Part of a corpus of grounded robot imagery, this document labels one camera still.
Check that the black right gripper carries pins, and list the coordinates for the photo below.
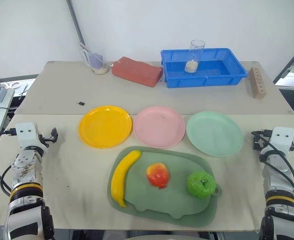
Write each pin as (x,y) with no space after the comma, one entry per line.
(264,141)

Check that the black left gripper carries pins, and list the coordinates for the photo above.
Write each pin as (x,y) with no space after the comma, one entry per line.
(43,140)

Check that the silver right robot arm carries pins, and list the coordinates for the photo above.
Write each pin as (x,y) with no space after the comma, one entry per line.
(279,180)

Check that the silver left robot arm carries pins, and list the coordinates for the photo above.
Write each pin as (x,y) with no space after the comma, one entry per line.
(24,170)

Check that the light green plastic plate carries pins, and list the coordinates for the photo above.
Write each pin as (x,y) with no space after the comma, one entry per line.
(214,133)

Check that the yellow plastic plate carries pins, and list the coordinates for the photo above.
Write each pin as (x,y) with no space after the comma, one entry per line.
(105,126)

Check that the pink plastic plate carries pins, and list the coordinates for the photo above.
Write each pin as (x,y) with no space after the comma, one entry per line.
(159,126)

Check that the small black clip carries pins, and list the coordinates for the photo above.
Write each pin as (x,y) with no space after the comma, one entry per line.
(81,103)

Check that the metal tweezers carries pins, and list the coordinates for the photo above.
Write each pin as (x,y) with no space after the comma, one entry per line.
(23,92)

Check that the wooden block with holes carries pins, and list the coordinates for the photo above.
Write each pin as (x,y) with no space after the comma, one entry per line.
(257,82)

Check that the green toy apple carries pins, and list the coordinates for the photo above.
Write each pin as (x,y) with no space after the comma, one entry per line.
(201,184)

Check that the yellow toy banana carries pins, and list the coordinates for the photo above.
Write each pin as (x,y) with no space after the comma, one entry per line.
(123,172)

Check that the blue plastic bin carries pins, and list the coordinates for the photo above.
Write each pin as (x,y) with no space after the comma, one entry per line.
(204,75)

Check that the clear measuring cup with grains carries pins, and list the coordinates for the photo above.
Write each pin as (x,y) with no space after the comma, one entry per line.
(98,63)

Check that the purple scoop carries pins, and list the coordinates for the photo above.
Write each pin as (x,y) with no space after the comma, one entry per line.
(95,60)

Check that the tall clear glass with grains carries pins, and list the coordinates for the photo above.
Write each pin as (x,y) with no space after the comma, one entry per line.
(193,57)

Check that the red orange toy pomegranate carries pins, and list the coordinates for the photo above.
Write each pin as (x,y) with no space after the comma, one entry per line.
(158,175)

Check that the red brick block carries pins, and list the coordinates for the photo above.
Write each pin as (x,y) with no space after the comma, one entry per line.
(136,72)

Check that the green cutting board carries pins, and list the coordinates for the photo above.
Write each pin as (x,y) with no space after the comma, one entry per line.
(161,200)

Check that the grey metal pole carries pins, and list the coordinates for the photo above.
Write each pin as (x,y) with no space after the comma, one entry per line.
(75,20)

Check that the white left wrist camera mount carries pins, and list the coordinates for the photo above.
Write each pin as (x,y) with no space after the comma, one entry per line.
(25,133)

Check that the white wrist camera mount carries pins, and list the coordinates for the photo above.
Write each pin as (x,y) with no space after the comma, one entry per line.
(283,140)
(25,133)

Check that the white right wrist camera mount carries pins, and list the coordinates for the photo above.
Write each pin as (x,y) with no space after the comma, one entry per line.
(283,140)

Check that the dark window frame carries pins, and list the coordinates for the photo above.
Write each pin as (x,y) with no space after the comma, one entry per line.
(290,62)

